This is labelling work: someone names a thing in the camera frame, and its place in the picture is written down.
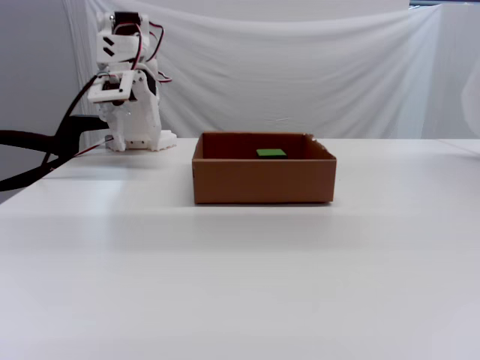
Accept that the brown cardboard box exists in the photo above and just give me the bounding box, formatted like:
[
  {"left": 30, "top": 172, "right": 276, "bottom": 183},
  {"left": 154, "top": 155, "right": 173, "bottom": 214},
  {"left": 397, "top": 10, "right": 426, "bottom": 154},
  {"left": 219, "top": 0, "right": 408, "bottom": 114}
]
[{"left": 191, "top": 130, "right": 338, "bottom": 206}]

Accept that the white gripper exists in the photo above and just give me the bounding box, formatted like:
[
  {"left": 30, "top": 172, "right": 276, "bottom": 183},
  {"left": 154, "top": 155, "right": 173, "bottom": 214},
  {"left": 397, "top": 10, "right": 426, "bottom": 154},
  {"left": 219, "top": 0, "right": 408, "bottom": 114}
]
[{"left": 97, "top": 61, "right": 164, "bottom": 152}]

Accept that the black camera cable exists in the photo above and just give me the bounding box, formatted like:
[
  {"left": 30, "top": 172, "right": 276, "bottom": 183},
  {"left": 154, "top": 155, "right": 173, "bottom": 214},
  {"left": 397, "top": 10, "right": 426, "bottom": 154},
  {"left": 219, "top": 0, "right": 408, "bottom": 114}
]
[{"left": 0, "top": 74, "right": 101, "bottom": 192}]

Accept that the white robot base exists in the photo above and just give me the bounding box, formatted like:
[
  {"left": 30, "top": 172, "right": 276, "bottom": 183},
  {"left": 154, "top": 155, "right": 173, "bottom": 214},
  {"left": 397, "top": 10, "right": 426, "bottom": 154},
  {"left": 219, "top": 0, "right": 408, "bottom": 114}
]
[{"left": 106, "top": 129, "right": 178, "bottom": 153}]

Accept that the black clamp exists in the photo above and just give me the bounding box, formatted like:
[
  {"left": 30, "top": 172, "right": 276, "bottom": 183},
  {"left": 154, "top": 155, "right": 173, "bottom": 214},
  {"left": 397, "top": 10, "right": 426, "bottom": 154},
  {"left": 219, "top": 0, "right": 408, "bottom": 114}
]
[{"left": 0, "top": 115, "right": 110, "bottom": 161}]

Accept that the red white base cable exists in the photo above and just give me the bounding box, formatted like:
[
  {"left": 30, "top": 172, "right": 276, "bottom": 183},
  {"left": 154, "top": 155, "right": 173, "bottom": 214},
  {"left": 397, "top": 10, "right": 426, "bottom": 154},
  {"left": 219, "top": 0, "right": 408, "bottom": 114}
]
[{"left": 73, "top": 135, "right": 113, "bottom": 158}]

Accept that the white backdrop cloth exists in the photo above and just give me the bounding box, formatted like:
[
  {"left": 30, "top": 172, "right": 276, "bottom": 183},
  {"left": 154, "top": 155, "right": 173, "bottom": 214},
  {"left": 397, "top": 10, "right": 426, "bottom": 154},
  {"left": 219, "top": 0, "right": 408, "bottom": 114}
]
[{"left": 63, "top": 0, "right": 480, "bottom": 140}]

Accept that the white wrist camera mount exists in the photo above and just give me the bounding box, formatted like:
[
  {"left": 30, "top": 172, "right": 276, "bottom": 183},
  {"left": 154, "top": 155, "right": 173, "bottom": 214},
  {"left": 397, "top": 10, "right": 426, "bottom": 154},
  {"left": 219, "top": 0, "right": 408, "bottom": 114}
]
[{"left": 88, "top": 70, "right": 137, "bottom": 105}]

